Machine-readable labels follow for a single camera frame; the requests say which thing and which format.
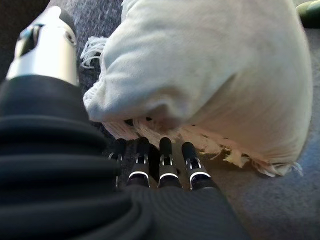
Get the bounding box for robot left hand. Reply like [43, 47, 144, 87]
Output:
[0, 5, 251, 240]

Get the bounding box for white fringed cushion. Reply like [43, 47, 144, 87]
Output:
[80, 0, 314, 178]

